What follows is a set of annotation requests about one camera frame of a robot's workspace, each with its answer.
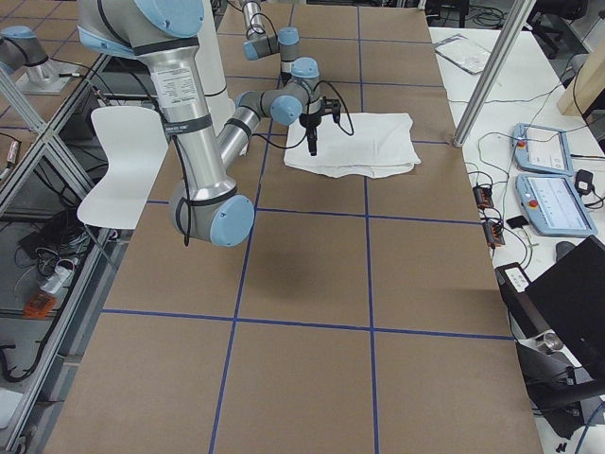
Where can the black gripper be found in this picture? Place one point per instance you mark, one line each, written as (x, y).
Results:
(310, 122)

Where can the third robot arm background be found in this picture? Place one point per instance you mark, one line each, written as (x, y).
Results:
(21, 49)

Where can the upper blue teach pendant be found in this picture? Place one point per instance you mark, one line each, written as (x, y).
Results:
(541, 149)

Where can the black power strip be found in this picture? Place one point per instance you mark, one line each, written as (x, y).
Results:
(492, 222)

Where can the lower blue teach pendant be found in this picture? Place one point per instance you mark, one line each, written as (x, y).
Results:
(552, 205)

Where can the white long-sleeve printed shirt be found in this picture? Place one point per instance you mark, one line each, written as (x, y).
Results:
(380, 147)

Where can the blue teach pendant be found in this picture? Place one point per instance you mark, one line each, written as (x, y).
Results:
(541, 149)
(552, 205)

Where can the white paper in sleeve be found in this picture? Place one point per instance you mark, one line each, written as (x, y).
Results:
(463, 53)

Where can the black laptop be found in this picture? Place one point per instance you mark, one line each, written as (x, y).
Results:
(570, 298)

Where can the orange box under table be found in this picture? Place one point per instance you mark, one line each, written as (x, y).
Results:
(39, 306)

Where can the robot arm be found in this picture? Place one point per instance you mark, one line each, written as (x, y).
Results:
(263, 40)
(164, 36)

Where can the white plastic chair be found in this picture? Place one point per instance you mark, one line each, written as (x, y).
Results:
(135, 146)

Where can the aluminium frame post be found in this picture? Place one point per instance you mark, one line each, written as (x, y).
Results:
(516, 20)

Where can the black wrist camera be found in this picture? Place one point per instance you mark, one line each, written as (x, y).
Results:
(331, 107)

